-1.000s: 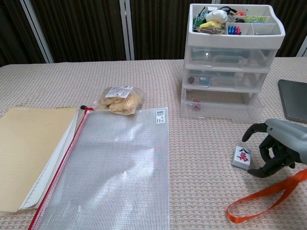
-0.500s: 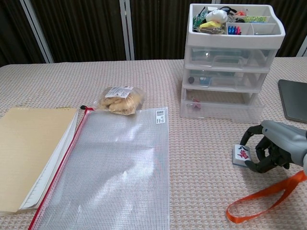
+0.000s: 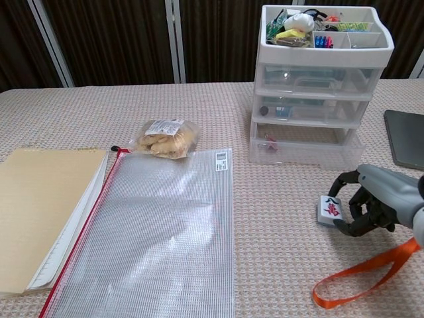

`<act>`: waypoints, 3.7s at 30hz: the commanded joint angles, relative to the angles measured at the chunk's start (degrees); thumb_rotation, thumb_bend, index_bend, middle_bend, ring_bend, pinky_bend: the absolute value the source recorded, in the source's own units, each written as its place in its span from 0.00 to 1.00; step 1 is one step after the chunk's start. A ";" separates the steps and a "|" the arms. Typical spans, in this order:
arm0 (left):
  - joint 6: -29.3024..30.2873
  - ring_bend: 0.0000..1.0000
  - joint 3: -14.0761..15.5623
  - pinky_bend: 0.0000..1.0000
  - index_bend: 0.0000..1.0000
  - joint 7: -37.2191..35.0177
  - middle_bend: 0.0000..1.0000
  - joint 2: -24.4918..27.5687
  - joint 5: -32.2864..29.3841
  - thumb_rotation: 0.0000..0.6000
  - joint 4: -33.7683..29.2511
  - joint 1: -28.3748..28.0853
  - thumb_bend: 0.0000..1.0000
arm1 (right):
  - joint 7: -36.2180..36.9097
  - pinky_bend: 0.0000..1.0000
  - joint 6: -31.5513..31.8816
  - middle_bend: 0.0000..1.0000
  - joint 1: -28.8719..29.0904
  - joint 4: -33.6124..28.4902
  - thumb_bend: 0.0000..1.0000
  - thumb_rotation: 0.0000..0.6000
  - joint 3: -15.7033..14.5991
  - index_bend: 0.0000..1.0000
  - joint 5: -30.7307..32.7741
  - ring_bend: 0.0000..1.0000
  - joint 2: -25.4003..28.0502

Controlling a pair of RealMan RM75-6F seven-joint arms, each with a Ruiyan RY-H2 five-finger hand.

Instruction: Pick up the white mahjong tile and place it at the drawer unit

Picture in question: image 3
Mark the right black grey robot hand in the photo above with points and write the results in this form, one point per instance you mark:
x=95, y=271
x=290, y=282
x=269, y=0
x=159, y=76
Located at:
x=387, y=189

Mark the white mahjong tile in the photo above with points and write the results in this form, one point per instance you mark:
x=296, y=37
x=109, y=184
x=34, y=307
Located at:
x=329, y=210

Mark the clear drawer with red clip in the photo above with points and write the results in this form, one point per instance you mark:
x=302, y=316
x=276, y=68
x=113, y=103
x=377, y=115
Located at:
x=314, y=154

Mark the clear drawer with blue item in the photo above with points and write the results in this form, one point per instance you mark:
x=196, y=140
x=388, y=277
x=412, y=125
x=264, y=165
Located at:
x=348, y=111

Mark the clear drawer with teal contents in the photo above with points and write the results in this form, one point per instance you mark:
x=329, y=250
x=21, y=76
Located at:
x=357, y=79

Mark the blue object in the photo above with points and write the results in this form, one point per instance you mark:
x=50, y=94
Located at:
x=284, y=113

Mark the dark grey tablet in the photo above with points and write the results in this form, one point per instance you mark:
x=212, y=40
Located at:
x=407, y=139

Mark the beige woven tablecloth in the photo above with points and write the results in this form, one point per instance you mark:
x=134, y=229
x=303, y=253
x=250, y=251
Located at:
x=281, y=198

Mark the dark round small item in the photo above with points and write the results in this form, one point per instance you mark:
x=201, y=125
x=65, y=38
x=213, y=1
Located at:
x=264, y=110

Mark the blue clips bundle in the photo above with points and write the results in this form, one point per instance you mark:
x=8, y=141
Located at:
x=324, y=41

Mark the green blue printed packet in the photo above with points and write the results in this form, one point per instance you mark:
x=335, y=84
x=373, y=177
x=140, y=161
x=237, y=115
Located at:
x=352, y=26

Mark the brown colourful packet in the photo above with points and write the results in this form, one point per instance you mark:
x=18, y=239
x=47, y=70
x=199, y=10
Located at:
x=293, y=41

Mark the orange red small item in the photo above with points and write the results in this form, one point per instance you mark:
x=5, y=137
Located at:
x=331, y=17

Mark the yellow small item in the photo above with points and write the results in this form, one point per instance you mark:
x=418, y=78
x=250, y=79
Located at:
x=289, y=34

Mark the white crumpled item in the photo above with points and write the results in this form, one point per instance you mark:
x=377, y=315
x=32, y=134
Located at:
x=298, y=21

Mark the black glasses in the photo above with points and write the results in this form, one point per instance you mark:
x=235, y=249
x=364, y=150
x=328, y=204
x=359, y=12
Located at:
x=315, y=13

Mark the green white sachet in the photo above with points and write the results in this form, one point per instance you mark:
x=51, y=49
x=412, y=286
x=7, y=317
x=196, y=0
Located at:
x=275, y=24

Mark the clear bag of cookies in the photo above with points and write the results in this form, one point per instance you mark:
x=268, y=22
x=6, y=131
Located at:
x=165, y=140

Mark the clear mesh zipper pouch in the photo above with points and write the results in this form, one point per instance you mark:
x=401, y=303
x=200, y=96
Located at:
x=149, y=232

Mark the tan cover notepad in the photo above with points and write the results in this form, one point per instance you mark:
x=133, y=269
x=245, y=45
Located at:
x=43, y=198

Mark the white metal frame post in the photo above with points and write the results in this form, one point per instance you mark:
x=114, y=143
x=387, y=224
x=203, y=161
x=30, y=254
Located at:
x=419, y=64
x=175, y=43
x=53, y=43

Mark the white plastic drawer organizer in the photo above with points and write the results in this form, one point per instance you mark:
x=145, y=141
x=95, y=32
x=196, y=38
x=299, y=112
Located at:
x=324, y=54

